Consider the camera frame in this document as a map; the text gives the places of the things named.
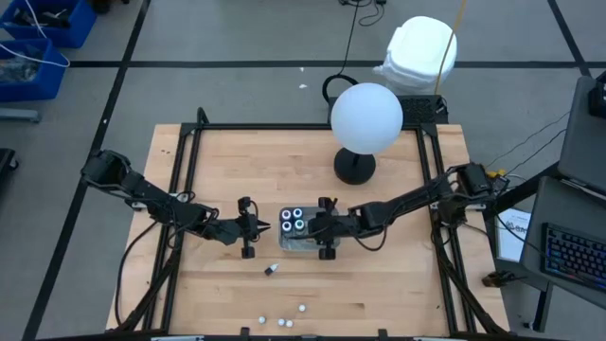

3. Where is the grey cart shelf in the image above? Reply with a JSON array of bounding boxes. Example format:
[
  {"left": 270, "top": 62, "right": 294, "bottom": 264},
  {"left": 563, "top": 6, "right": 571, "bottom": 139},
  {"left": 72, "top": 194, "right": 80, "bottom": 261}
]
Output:
[{"left": 557, "top": 75, "right": 606, "bottom": 193}]

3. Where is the white round trash bin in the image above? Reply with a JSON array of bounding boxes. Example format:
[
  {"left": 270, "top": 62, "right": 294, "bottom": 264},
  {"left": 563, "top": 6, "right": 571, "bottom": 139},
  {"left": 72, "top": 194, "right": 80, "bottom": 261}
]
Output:
[{"left": 372, "top": 15, "right": 459, "bottom": 95}]

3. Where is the white globe table lamp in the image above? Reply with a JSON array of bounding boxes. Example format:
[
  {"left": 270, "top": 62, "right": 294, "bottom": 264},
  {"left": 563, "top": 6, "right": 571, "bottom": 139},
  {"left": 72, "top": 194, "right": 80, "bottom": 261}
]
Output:
[{"left": 330, "top": 82, "right": 404, "bottom": 186}]

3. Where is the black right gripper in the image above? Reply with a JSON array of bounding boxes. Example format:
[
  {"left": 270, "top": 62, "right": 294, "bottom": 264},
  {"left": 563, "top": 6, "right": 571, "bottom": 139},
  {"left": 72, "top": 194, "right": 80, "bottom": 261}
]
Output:
[{"left": 308, "top": 197, "right": 361, "bottom": 260}]

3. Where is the black perforated computer case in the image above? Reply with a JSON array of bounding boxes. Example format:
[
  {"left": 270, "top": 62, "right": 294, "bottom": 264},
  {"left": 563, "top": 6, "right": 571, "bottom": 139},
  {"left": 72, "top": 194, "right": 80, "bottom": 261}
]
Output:
[{"left": 328, "top": 94, "right": 449, "bottom": 127}]

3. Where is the grey metal foot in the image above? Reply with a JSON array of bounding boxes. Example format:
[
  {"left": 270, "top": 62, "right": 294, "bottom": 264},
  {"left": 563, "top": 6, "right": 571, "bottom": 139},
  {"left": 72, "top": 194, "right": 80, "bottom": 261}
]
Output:
[{"left": 0, "top": 108, "right": 42, "bottom": 123}]

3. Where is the black aluminium table frame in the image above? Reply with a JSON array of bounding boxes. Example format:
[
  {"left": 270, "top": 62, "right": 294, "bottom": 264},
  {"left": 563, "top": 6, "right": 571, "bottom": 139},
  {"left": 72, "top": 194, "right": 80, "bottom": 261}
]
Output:
[{"left": 106, "top": 107, "right": 511, "bottom": 335}]

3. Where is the blue plastic storage crate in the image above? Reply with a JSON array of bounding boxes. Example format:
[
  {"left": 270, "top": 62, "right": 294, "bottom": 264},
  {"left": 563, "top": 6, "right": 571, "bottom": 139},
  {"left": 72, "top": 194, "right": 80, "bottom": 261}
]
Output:
[
  {"left": 0, "top": 0, "right": 98, "bottom": 49},
  {"left": 0, "top": 38, "right": 67, "bottom": 103}
]

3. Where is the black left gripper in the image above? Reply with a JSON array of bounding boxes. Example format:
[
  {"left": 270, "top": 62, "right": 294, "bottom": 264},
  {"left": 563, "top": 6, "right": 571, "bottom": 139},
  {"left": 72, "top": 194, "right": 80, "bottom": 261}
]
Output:
[{"left": 215, "top": 196, "right": 272, "bottom": 260}]

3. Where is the black floor cable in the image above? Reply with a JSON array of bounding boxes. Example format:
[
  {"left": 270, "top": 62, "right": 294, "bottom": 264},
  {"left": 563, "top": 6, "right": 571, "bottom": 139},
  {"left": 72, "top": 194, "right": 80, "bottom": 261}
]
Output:
[{"left": 321, "top": 0, "right": 387, "bottom": 103}]

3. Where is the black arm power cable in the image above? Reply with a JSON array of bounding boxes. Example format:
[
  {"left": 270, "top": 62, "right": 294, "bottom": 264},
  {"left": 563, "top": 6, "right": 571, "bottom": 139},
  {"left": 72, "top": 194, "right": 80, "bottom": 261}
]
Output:
[{"left": 115, "top": 220, "right": 160, "bottom": 329}]

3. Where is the black device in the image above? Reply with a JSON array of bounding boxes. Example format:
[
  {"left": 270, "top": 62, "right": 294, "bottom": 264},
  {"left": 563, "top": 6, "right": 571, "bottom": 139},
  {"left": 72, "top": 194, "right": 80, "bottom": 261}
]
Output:
[{"left": 588, "top": 70, "right": 606, "bottom": 119}]

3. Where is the white plastic storage bin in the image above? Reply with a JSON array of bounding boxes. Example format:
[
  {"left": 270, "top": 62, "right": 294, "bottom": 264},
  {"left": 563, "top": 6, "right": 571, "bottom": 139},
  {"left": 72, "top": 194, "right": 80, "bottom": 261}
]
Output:
[{"left": 277, "top": 206, "right": 340, "bottom": 252}]

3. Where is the grey keyboard tray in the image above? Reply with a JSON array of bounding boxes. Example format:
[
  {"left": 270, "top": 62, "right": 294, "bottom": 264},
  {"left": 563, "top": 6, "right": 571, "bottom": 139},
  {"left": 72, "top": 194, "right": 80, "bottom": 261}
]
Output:
[{"left": 520, "top": 175, "right": 606, "bottom": 304}]

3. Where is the yellow hanging cable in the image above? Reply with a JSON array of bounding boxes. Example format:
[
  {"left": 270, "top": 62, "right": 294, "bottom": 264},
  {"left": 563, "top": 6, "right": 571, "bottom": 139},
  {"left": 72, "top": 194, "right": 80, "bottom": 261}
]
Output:
[{"left": 434, "top": 0, "right": 469, "bottom": 95}]

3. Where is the white cable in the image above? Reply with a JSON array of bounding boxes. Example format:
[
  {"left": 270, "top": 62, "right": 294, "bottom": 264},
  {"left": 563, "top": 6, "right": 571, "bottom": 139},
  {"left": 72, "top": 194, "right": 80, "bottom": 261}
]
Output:
[{"left": 0, "top": 0, "right": 71, "bottom": 68}]

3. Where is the dark table clamp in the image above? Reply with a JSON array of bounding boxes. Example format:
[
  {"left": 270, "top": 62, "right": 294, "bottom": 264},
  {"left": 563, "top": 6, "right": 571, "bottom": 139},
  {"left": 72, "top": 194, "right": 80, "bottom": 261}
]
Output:
[{"left": 481, "top": 269, "right": 520, "bottom": 289}]

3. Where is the white printed paper sheet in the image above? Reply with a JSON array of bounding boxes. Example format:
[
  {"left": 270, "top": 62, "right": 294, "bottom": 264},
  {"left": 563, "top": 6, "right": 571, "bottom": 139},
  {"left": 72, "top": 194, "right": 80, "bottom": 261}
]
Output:
[{"left": 495, "top": 206, "right": 532, "bottom": 263}]

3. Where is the black backlit keyboard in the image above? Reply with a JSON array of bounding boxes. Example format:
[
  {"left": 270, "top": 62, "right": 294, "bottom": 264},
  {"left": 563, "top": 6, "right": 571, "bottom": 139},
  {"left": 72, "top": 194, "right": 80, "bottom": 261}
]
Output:
[{"left": 542, "top": 222, "right": 606, "bottom": 291}]

